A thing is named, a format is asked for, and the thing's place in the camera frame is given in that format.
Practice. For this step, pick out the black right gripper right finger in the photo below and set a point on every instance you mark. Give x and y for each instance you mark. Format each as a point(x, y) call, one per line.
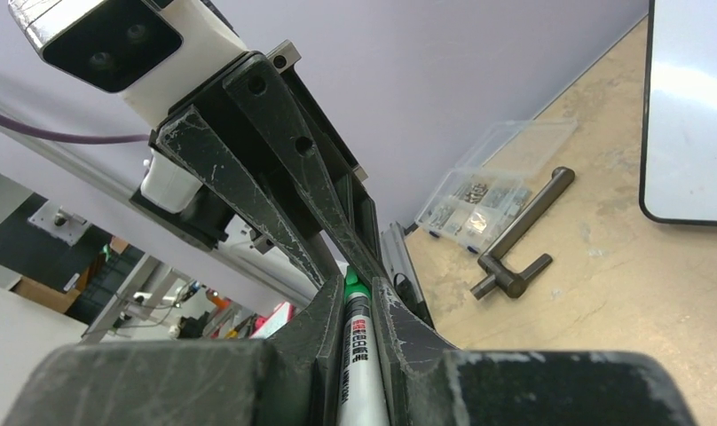
point(428, 381)

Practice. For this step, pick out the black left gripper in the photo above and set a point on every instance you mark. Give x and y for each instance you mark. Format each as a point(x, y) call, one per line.
point(257, 139)

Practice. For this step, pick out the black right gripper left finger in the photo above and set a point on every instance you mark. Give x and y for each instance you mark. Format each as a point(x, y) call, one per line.
point(289, 378)

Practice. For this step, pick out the dark metal T-handle tool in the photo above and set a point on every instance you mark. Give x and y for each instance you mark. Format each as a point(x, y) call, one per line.
point(498, 275)

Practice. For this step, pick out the white whiteboard black frame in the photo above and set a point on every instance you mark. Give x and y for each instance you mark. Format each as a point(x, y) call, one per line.
point(678, 181)

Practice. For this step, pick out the clear plastic screw box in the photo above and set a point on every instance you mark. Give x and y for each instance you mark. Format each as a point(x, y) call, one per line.
point(492, 182)

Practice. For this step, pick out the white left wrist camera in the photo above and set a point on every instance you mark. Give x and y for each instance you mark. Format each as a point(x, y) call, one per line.
point(151, 54)

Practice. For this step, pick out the white marker pen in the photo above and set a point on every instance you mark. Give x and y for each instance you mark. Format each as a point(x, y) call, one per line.
point(361, 394)

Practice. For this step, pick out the aluminium frame rail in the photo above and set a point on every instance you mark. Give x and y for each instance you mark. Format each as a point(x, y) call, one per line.
point(403, 277)

